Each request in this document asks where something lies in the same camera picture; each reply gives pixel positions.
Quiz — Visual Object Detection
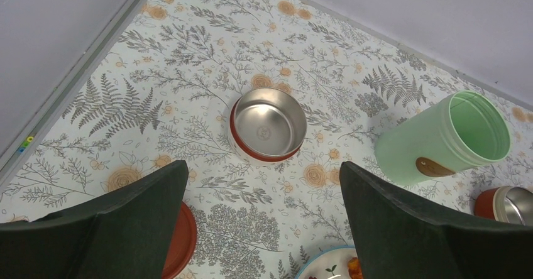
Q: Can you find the steel bowl red band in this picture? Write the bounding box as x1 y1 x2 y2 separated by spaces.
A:
228 87 307 165
474 186 532 226

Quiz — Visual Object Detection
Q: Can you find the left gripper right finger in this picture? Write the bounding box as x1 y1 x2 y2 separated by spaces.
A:
339 161 532 278

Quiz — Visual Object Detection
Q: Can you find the green cylindrical container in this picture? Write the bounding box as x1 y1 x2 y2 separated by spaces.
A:
375 90 512 185

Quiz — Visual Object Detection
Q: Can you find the floral table mat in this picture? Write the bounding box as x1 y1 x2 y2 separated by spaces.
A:
0 0 533 279

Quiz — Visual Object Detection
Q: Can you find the red round lid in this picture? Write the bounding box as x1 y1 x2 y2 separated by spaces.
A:
162 202 197 278

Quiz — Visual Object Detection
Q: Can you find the white plate with food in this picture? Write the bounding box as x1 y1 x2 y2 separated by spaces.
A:
294 246 358 279

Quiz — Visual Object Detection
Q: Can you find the orange shrimp piece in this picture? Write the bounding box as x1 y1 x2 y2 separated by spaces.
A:
347 257 363 279

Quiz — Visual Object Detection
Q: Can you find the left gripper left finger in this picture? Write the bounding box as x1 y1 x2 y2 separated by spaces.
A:
1 161 188 278

